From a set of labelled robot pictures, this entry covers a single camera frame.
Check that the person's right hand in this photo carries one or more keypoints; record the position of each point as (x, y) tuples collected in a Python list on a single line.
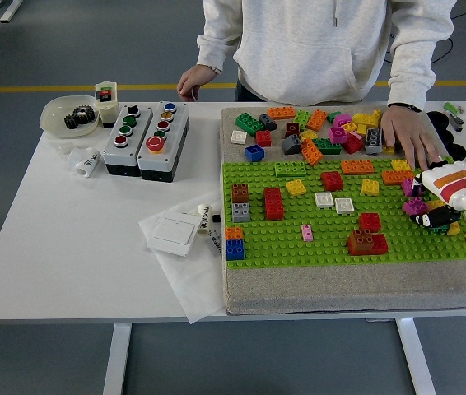
[(192, 80)]

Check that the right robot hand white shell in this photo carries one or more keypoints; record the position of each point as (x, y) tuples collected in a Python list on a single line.
[(451, 181)]

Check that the person's left hand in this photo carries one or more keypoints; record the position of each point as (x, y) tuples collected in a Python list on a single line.
[(406, 131)]

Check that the grey long brick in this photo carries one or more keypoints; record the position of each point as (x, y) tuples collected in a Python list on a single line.
[(374, 140)]

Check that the brown square brick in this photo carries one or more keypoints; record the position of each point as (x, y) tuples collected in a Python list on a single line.
[(360, 242), (240, 192)]

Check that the green studded baseplate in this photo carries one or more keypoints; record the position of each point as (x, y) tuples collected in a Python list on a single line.
[(282, 255)]

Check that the person's left forearm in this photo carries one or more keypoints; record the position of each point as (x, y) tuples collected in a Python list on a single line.
[(414, 70)]

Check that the person's right forearm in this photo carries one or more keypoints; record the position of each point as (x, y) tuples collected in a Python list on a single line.
[(216, 37)]

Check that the black round pad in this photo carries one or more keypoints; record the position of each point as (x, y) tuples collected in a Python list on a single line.
[(459, 152), (439, 119), (449, 136)]

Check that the orange long brick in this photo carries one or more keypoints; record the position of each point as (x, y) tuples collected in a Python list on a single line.
[(317, 120), (312, 151), (281, 112), (397, 177), (357, 166)]

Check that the dark green small brick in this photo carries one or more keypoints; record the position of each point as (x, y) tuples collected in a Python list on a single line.
[(443, 229), (333, 117)]

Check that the small green plastic piece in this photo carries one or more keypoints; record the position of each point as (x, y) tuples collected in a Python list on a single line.
[(450, 108)]

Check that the grey small tool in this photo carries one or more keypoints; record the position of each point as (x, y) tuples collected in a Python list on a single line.
[(456, 122)]

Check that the grey emergency-stop control box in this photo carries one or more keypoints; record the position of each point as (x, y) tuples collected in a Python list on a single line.
[(175, 136)]

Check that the dark green long brick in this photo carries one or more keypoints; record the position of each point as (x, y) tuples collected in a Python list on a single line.
[(250, 122)]

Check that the white square tile brick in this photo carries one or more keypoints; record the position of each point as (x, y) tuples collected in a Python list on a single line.
[(344, 205), (324, 199), (239, 136)]

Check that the grey four-button control box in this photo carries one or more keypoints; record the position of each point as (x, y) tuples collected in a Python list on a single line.
[(134, 133)]

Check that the dark grey small brick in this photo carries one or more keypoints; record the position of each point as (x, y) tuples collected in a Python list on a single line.
[(268, 121)]

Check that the red long brick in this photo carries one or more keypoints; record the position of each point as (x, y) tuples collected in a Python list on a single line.
[(274, 203), (380, 244)]

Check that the blue square brick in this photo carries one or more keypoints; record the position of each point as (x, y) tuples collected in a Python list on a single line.
[(235, 249), (254, 153)]

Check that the yellow small brick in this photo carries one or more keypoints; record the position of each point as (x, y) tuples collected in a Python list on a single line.
[(309, 134)]

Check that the dark metal gear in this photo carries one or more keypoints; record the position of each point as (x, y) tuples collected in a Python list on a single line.
[(86, 113), (72, 121)]

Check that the dark red square brick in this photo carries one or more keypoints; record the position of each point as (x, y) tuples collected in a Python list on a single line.
[(293, 129)]

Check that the grey sloped brick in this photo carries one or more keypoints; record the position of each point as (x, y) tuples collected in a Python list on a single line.
[(292, 144)]

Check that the person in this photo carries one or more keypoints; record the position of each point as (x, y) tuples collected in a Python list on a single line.
[(319, 49)]

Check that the lime green long brick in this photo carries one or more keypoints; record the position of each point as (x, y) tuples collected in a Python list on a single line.
[(290, 168)]

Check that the white pipe tee fitting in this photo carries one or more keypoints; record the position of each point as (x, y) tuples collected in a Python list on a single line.
[(87, 162)]

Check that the white tube with writing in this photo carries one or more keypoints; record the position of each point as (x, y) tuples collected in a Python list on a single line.
[(205, 214)]

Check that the small black plug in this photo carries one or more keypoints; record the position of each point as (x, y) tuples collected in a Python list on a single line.
[(216, 218)]

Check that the pink small brick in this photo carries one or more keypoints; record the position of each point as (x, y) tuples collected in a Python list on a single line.
[(308, 232)]

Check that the grey square brick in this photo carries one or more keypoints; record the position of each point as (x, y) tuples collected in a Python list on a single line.
[(241, 212)]

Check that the white shallow bowl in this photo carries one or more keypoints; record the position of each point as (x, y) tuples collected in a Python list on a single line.
[(54, 117)]

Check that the clear plastic piece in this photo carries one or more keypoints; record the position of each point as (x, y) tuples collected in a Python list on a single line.
[(65, 147)]

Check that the grey-brown mat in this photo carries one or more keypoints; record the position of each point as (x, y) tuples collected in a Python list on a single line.
[(340, 288)]

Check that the orange square brick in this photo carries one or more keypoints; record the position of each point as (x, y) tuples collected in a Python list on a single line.
[(234, 233)]

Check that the white table leg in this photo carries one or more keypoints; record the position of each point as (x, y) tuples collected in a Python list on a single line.
[(115, 362), (416, 362)]

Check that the white desk foot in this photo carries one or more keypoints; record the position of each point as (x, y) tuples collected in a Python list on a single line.
[(8, 12)]

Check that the cream two-button switch box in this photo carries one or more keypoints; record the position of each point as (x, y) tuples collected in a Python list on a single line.
[(107, 109)]

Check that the white wall switch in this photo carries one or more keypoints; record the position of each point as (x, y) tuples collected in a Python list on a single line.
[(173, 234)]

